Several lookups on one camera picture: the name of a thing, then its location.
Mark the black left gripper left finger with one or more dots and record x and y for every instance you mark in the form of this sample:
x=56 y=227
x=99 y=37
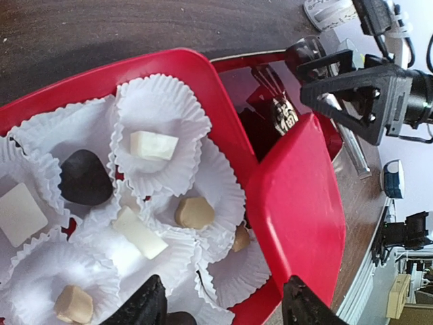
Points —
x=148 y=305

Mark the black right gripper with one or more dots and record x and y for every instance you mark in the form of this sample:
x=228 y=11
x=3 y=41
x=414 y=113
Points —
x=361 y=100

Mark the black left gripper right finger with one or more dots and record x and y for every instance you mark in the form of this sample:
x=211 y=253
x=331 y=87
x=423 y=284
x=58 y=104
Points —
x=301 y=306

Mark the dark heart chocolate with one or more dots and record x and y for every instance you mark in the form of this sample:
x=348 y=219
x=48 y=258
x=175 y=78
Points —
x=180 y=318

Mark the tan ridged chocolate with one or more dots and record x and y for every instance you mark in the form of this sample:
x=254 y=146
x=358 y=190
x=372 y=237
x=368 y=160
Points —
x=74 y=305

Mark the white rectangular chocolate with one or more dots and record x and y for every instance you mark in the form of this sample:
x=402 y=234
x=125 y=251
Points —
x=148 y=243

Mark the tan flower chocolate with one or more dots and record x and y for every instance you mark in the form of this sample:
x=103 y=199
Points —
x=194 y=212

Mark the red tin lid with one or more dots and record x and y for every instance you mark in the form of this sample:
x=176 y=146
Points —
x=295 y=209

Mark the dark brown chocolate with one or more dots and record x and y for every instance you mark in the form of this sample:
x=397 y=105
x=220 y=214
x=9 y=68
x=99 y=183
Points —
x=84 y=179

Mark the white square chocolate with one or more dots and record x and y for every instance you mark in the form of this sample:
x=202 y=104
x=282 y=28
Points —
x=21 y=216

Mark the white cube chocolate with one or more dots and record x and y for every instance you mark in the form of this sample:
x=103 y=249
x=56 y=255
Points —
x=152 y=146

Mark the red tin box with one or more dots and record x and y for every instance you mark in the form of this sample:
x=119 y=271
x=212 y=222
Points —
x=105 y=81

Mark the cardboard box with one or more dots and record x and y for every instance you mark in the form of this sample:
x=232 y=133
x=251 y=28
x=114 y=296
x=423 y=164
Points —
x=397 y=296

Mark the dark red lacquer tray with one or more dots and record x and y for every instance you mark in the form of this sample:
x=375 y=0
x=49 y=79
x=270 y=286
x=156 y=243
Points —
x=255 y=82

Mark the white paper liners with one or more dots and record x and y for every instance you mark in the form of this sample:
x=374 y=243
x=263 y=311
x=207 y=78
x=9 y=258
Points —
x=79 y=246

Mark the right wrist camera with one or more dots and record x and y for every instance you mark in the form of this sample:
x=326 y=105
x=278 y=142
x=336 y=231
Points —
x=385 y=21

